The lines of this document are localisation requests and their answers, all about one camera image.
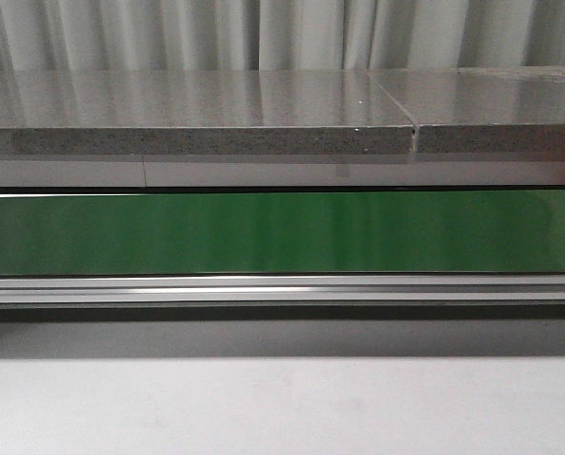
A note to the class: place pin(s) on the grey speckled stone slab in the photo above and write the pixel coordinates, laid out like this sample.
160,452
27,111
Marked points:
159,112

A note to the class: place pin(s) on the green conveyor belt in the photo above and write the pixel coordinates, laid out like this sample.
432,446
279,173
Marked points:
513,231

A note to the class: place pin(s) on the grey stone slab right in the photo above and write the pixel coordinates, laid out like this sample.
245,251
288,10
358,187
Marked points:
517,112

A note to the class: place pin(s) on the white pleated curtain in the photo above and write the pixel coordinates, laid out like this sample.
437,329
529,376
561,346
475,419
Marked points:
271,35

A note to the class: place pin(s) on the aluminium conveyor side rail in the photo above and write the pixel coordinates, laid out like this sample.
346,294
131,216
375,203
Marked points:
282,290

